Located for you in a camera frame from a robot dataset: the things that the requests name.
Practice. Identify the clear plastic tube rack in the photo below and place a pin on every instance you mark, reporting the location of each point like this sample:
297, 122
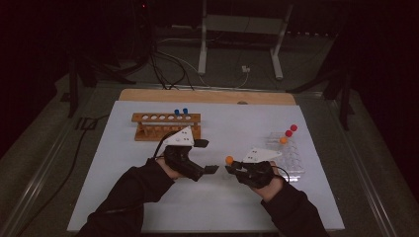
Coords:
293, 158

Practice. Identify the grey metal stand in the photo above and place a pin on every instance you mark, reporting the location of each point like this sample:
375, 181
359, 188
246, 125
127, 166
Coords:
202, 49

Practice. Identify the black power strip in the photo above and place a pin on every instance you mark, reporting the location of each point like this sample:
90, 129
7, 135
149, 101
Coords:
311, 34

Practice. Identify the white table mat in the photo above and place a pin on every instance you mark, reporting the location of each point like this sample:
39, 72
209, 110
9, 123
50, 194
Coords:
210, 204

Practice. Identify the person's right hand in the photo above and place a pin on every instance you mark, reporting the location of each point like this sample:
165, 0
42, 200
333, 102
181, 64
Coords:
273, 189

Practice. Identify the wooden test tube rack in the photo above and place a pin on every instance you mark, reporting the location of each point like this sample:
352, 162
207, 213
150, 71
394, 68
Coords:
146, 135

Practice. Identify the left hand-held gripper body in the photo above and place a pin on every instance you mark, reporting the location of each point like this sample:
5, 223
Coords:
180, 140

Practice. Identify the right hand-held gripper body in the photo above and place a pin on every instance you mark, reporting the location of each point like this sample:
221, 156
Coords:
260, 154

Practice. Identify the person's left hand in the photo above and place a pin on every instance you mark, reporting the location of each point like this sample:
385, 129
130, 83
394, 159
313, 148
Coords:
168, 171

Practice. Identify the red cap test tube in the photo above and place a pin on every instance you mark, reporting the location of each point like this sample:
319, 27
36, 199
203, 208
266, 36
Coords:
293, 127
289, 133

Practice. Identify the white power plug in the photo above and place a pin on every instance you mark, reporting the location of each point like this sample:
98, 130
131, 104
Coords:
245, 68

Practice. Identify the black tripod stand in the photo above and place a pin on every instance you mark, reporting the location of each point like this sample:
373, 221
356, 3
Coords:
344, 98
73, 89

